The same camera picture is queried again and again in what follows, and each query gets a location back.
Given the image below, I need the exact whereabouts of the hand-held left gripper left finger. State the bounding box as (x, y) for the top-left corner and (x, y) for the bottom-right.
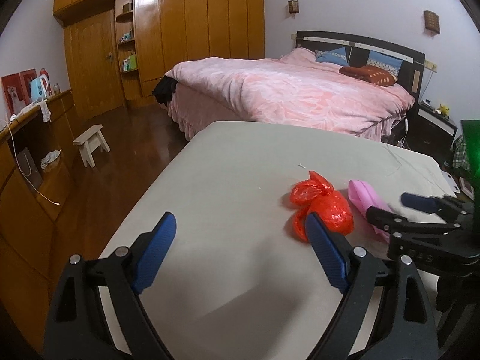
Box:
(43, 212), (178, 360)

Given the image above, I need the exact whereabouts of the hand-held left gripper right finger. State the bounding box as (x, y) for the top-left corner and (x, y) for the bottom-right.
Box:
(304, 212), (439, 360)

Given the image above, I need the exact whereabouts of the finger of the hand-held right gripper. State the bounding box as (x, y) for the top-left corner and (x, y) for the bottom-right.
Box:
(400, 192), (474, 221)
(365, 205), (464, 238)

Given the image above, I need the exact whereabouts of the pink plastic bag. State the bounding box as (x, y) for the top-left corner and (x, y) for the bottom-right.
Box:
(348, 179), (394, 242)

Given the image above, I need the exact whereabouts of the red plastic bag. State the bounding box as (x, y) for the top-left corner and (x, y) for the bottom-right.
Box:
(289, 170), (355, 242)

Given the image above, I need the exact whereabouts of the white bathroom scale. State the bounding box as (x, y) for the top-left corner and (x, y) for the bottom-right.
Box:
(442, 170), (462, 196)

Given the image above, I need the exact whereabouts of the plaid cloth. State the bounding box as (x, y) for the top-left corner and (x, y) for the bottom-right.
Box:
(452, 135), (471, 173)

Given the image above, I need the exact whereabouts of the dark nightstand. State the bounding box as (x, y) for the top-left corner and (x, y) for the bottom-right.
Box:
(407, 99), (459, 158)

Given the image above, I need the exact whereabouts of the wooden sideboard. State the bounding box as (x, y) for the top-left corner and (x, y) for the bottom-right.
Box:
(0, 89), (81, 282)

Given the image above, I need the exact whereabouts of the red-brown dotted pillow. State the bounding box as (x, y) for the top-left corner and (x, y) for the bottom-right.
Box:
(339, 65), (397, 87)

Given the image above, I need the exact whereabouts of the small white stool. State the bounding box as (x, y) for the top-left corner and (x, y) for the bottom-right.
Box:
(72, 124), (111, 167)

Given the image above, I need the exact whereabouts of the crumpled white cloth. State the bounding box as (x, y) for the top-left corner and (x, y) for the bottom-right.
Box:
(40, 149), (62, 169)

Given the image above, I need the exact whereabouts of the blue patterned pillow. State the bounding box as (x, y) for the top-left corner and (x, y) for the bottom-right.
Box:
(367, 50), (405, 74)

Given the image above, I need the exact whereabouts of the grey paper bag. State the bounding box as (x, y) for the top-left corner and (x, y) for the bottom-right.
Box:
(17, 147), (44, 190)

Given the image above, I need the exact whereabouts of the bed with pink quilt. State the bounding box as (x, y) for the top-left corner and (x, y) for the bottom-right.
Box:
(165, 47), (416, 139)

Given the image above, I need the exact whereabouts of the black cloth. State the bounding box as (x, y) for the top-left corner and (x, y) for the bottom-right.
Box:
(152, 76), (179, 106)

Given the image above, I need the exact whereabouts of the dark wooden headboard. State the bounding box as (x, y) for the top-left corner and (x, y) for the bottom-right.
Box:
(295, 30), (426, 102)

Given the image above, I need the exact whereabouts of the wooden door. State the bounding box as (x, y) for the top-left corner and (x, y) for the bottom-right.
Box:
(64, 10), (125, 119)

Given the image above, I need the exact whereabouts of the light blue kettle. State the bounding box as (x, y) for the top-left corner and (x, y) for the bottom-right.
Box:
(29, 75), (51, 102)

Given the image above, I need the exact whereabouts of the wooden wardrobe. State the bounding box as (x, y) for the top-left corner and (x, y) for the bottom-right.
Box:
(53, 0), (265, 111)

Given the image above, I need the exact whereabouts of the white charger cable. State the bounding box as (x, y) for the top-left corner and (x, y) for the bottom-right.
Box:
(397, 114), (411, 149)

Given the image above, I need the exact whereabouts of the red photo frame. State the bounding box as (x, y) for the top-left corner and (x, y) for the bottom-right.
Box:
(1, 68), (37, 117)

